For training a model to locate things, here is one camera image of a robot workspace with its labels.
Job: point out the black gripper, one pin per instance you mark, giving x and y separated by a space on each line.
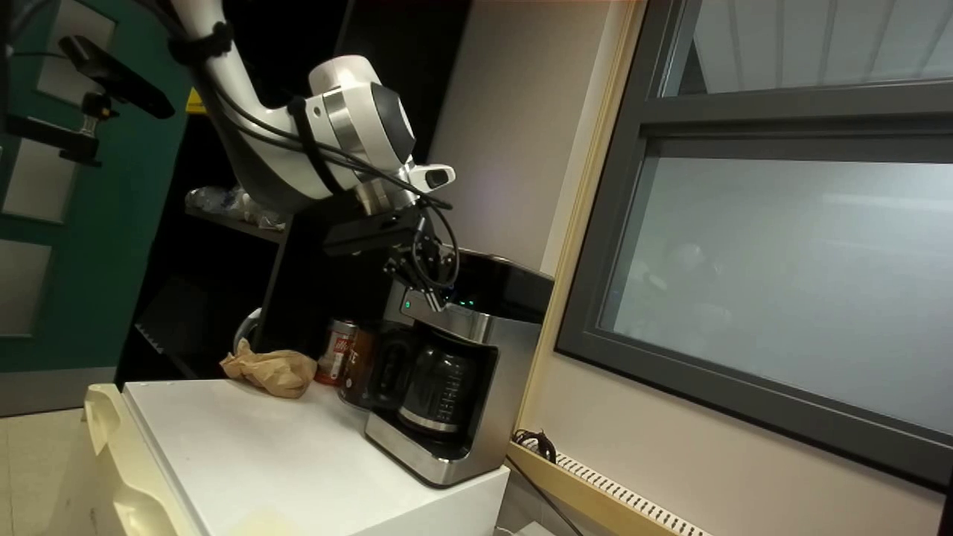
373 232

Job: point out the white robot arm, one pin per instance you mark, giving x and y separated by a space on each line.
257 148

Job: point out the black silver coffee machine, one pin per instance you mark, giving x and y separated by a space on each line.
517 285

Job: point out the brown coffee can black lid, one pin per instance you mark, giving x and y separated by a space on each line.
361 361

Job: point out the glass coffee carafe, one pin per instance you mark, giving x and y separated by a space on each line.
435 387

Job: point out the glass jar grey lid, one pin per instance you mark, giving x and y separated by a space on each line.
336 352

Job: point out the crumpled brown paper bag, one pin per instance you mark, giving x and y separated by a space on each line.
272 369

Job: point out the clear plastic bag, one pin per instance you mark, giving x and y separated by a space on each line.
234 209

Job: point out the black shelf unit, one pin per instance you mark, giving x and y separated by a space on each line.
197 306

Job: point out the green panelled door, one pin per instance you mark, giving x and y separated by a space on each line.
90 257

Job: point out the grey window frame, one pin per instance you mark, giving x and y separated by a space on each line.
754 108

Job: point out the black camera on stand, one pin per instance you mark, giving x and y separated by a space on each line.
114 71

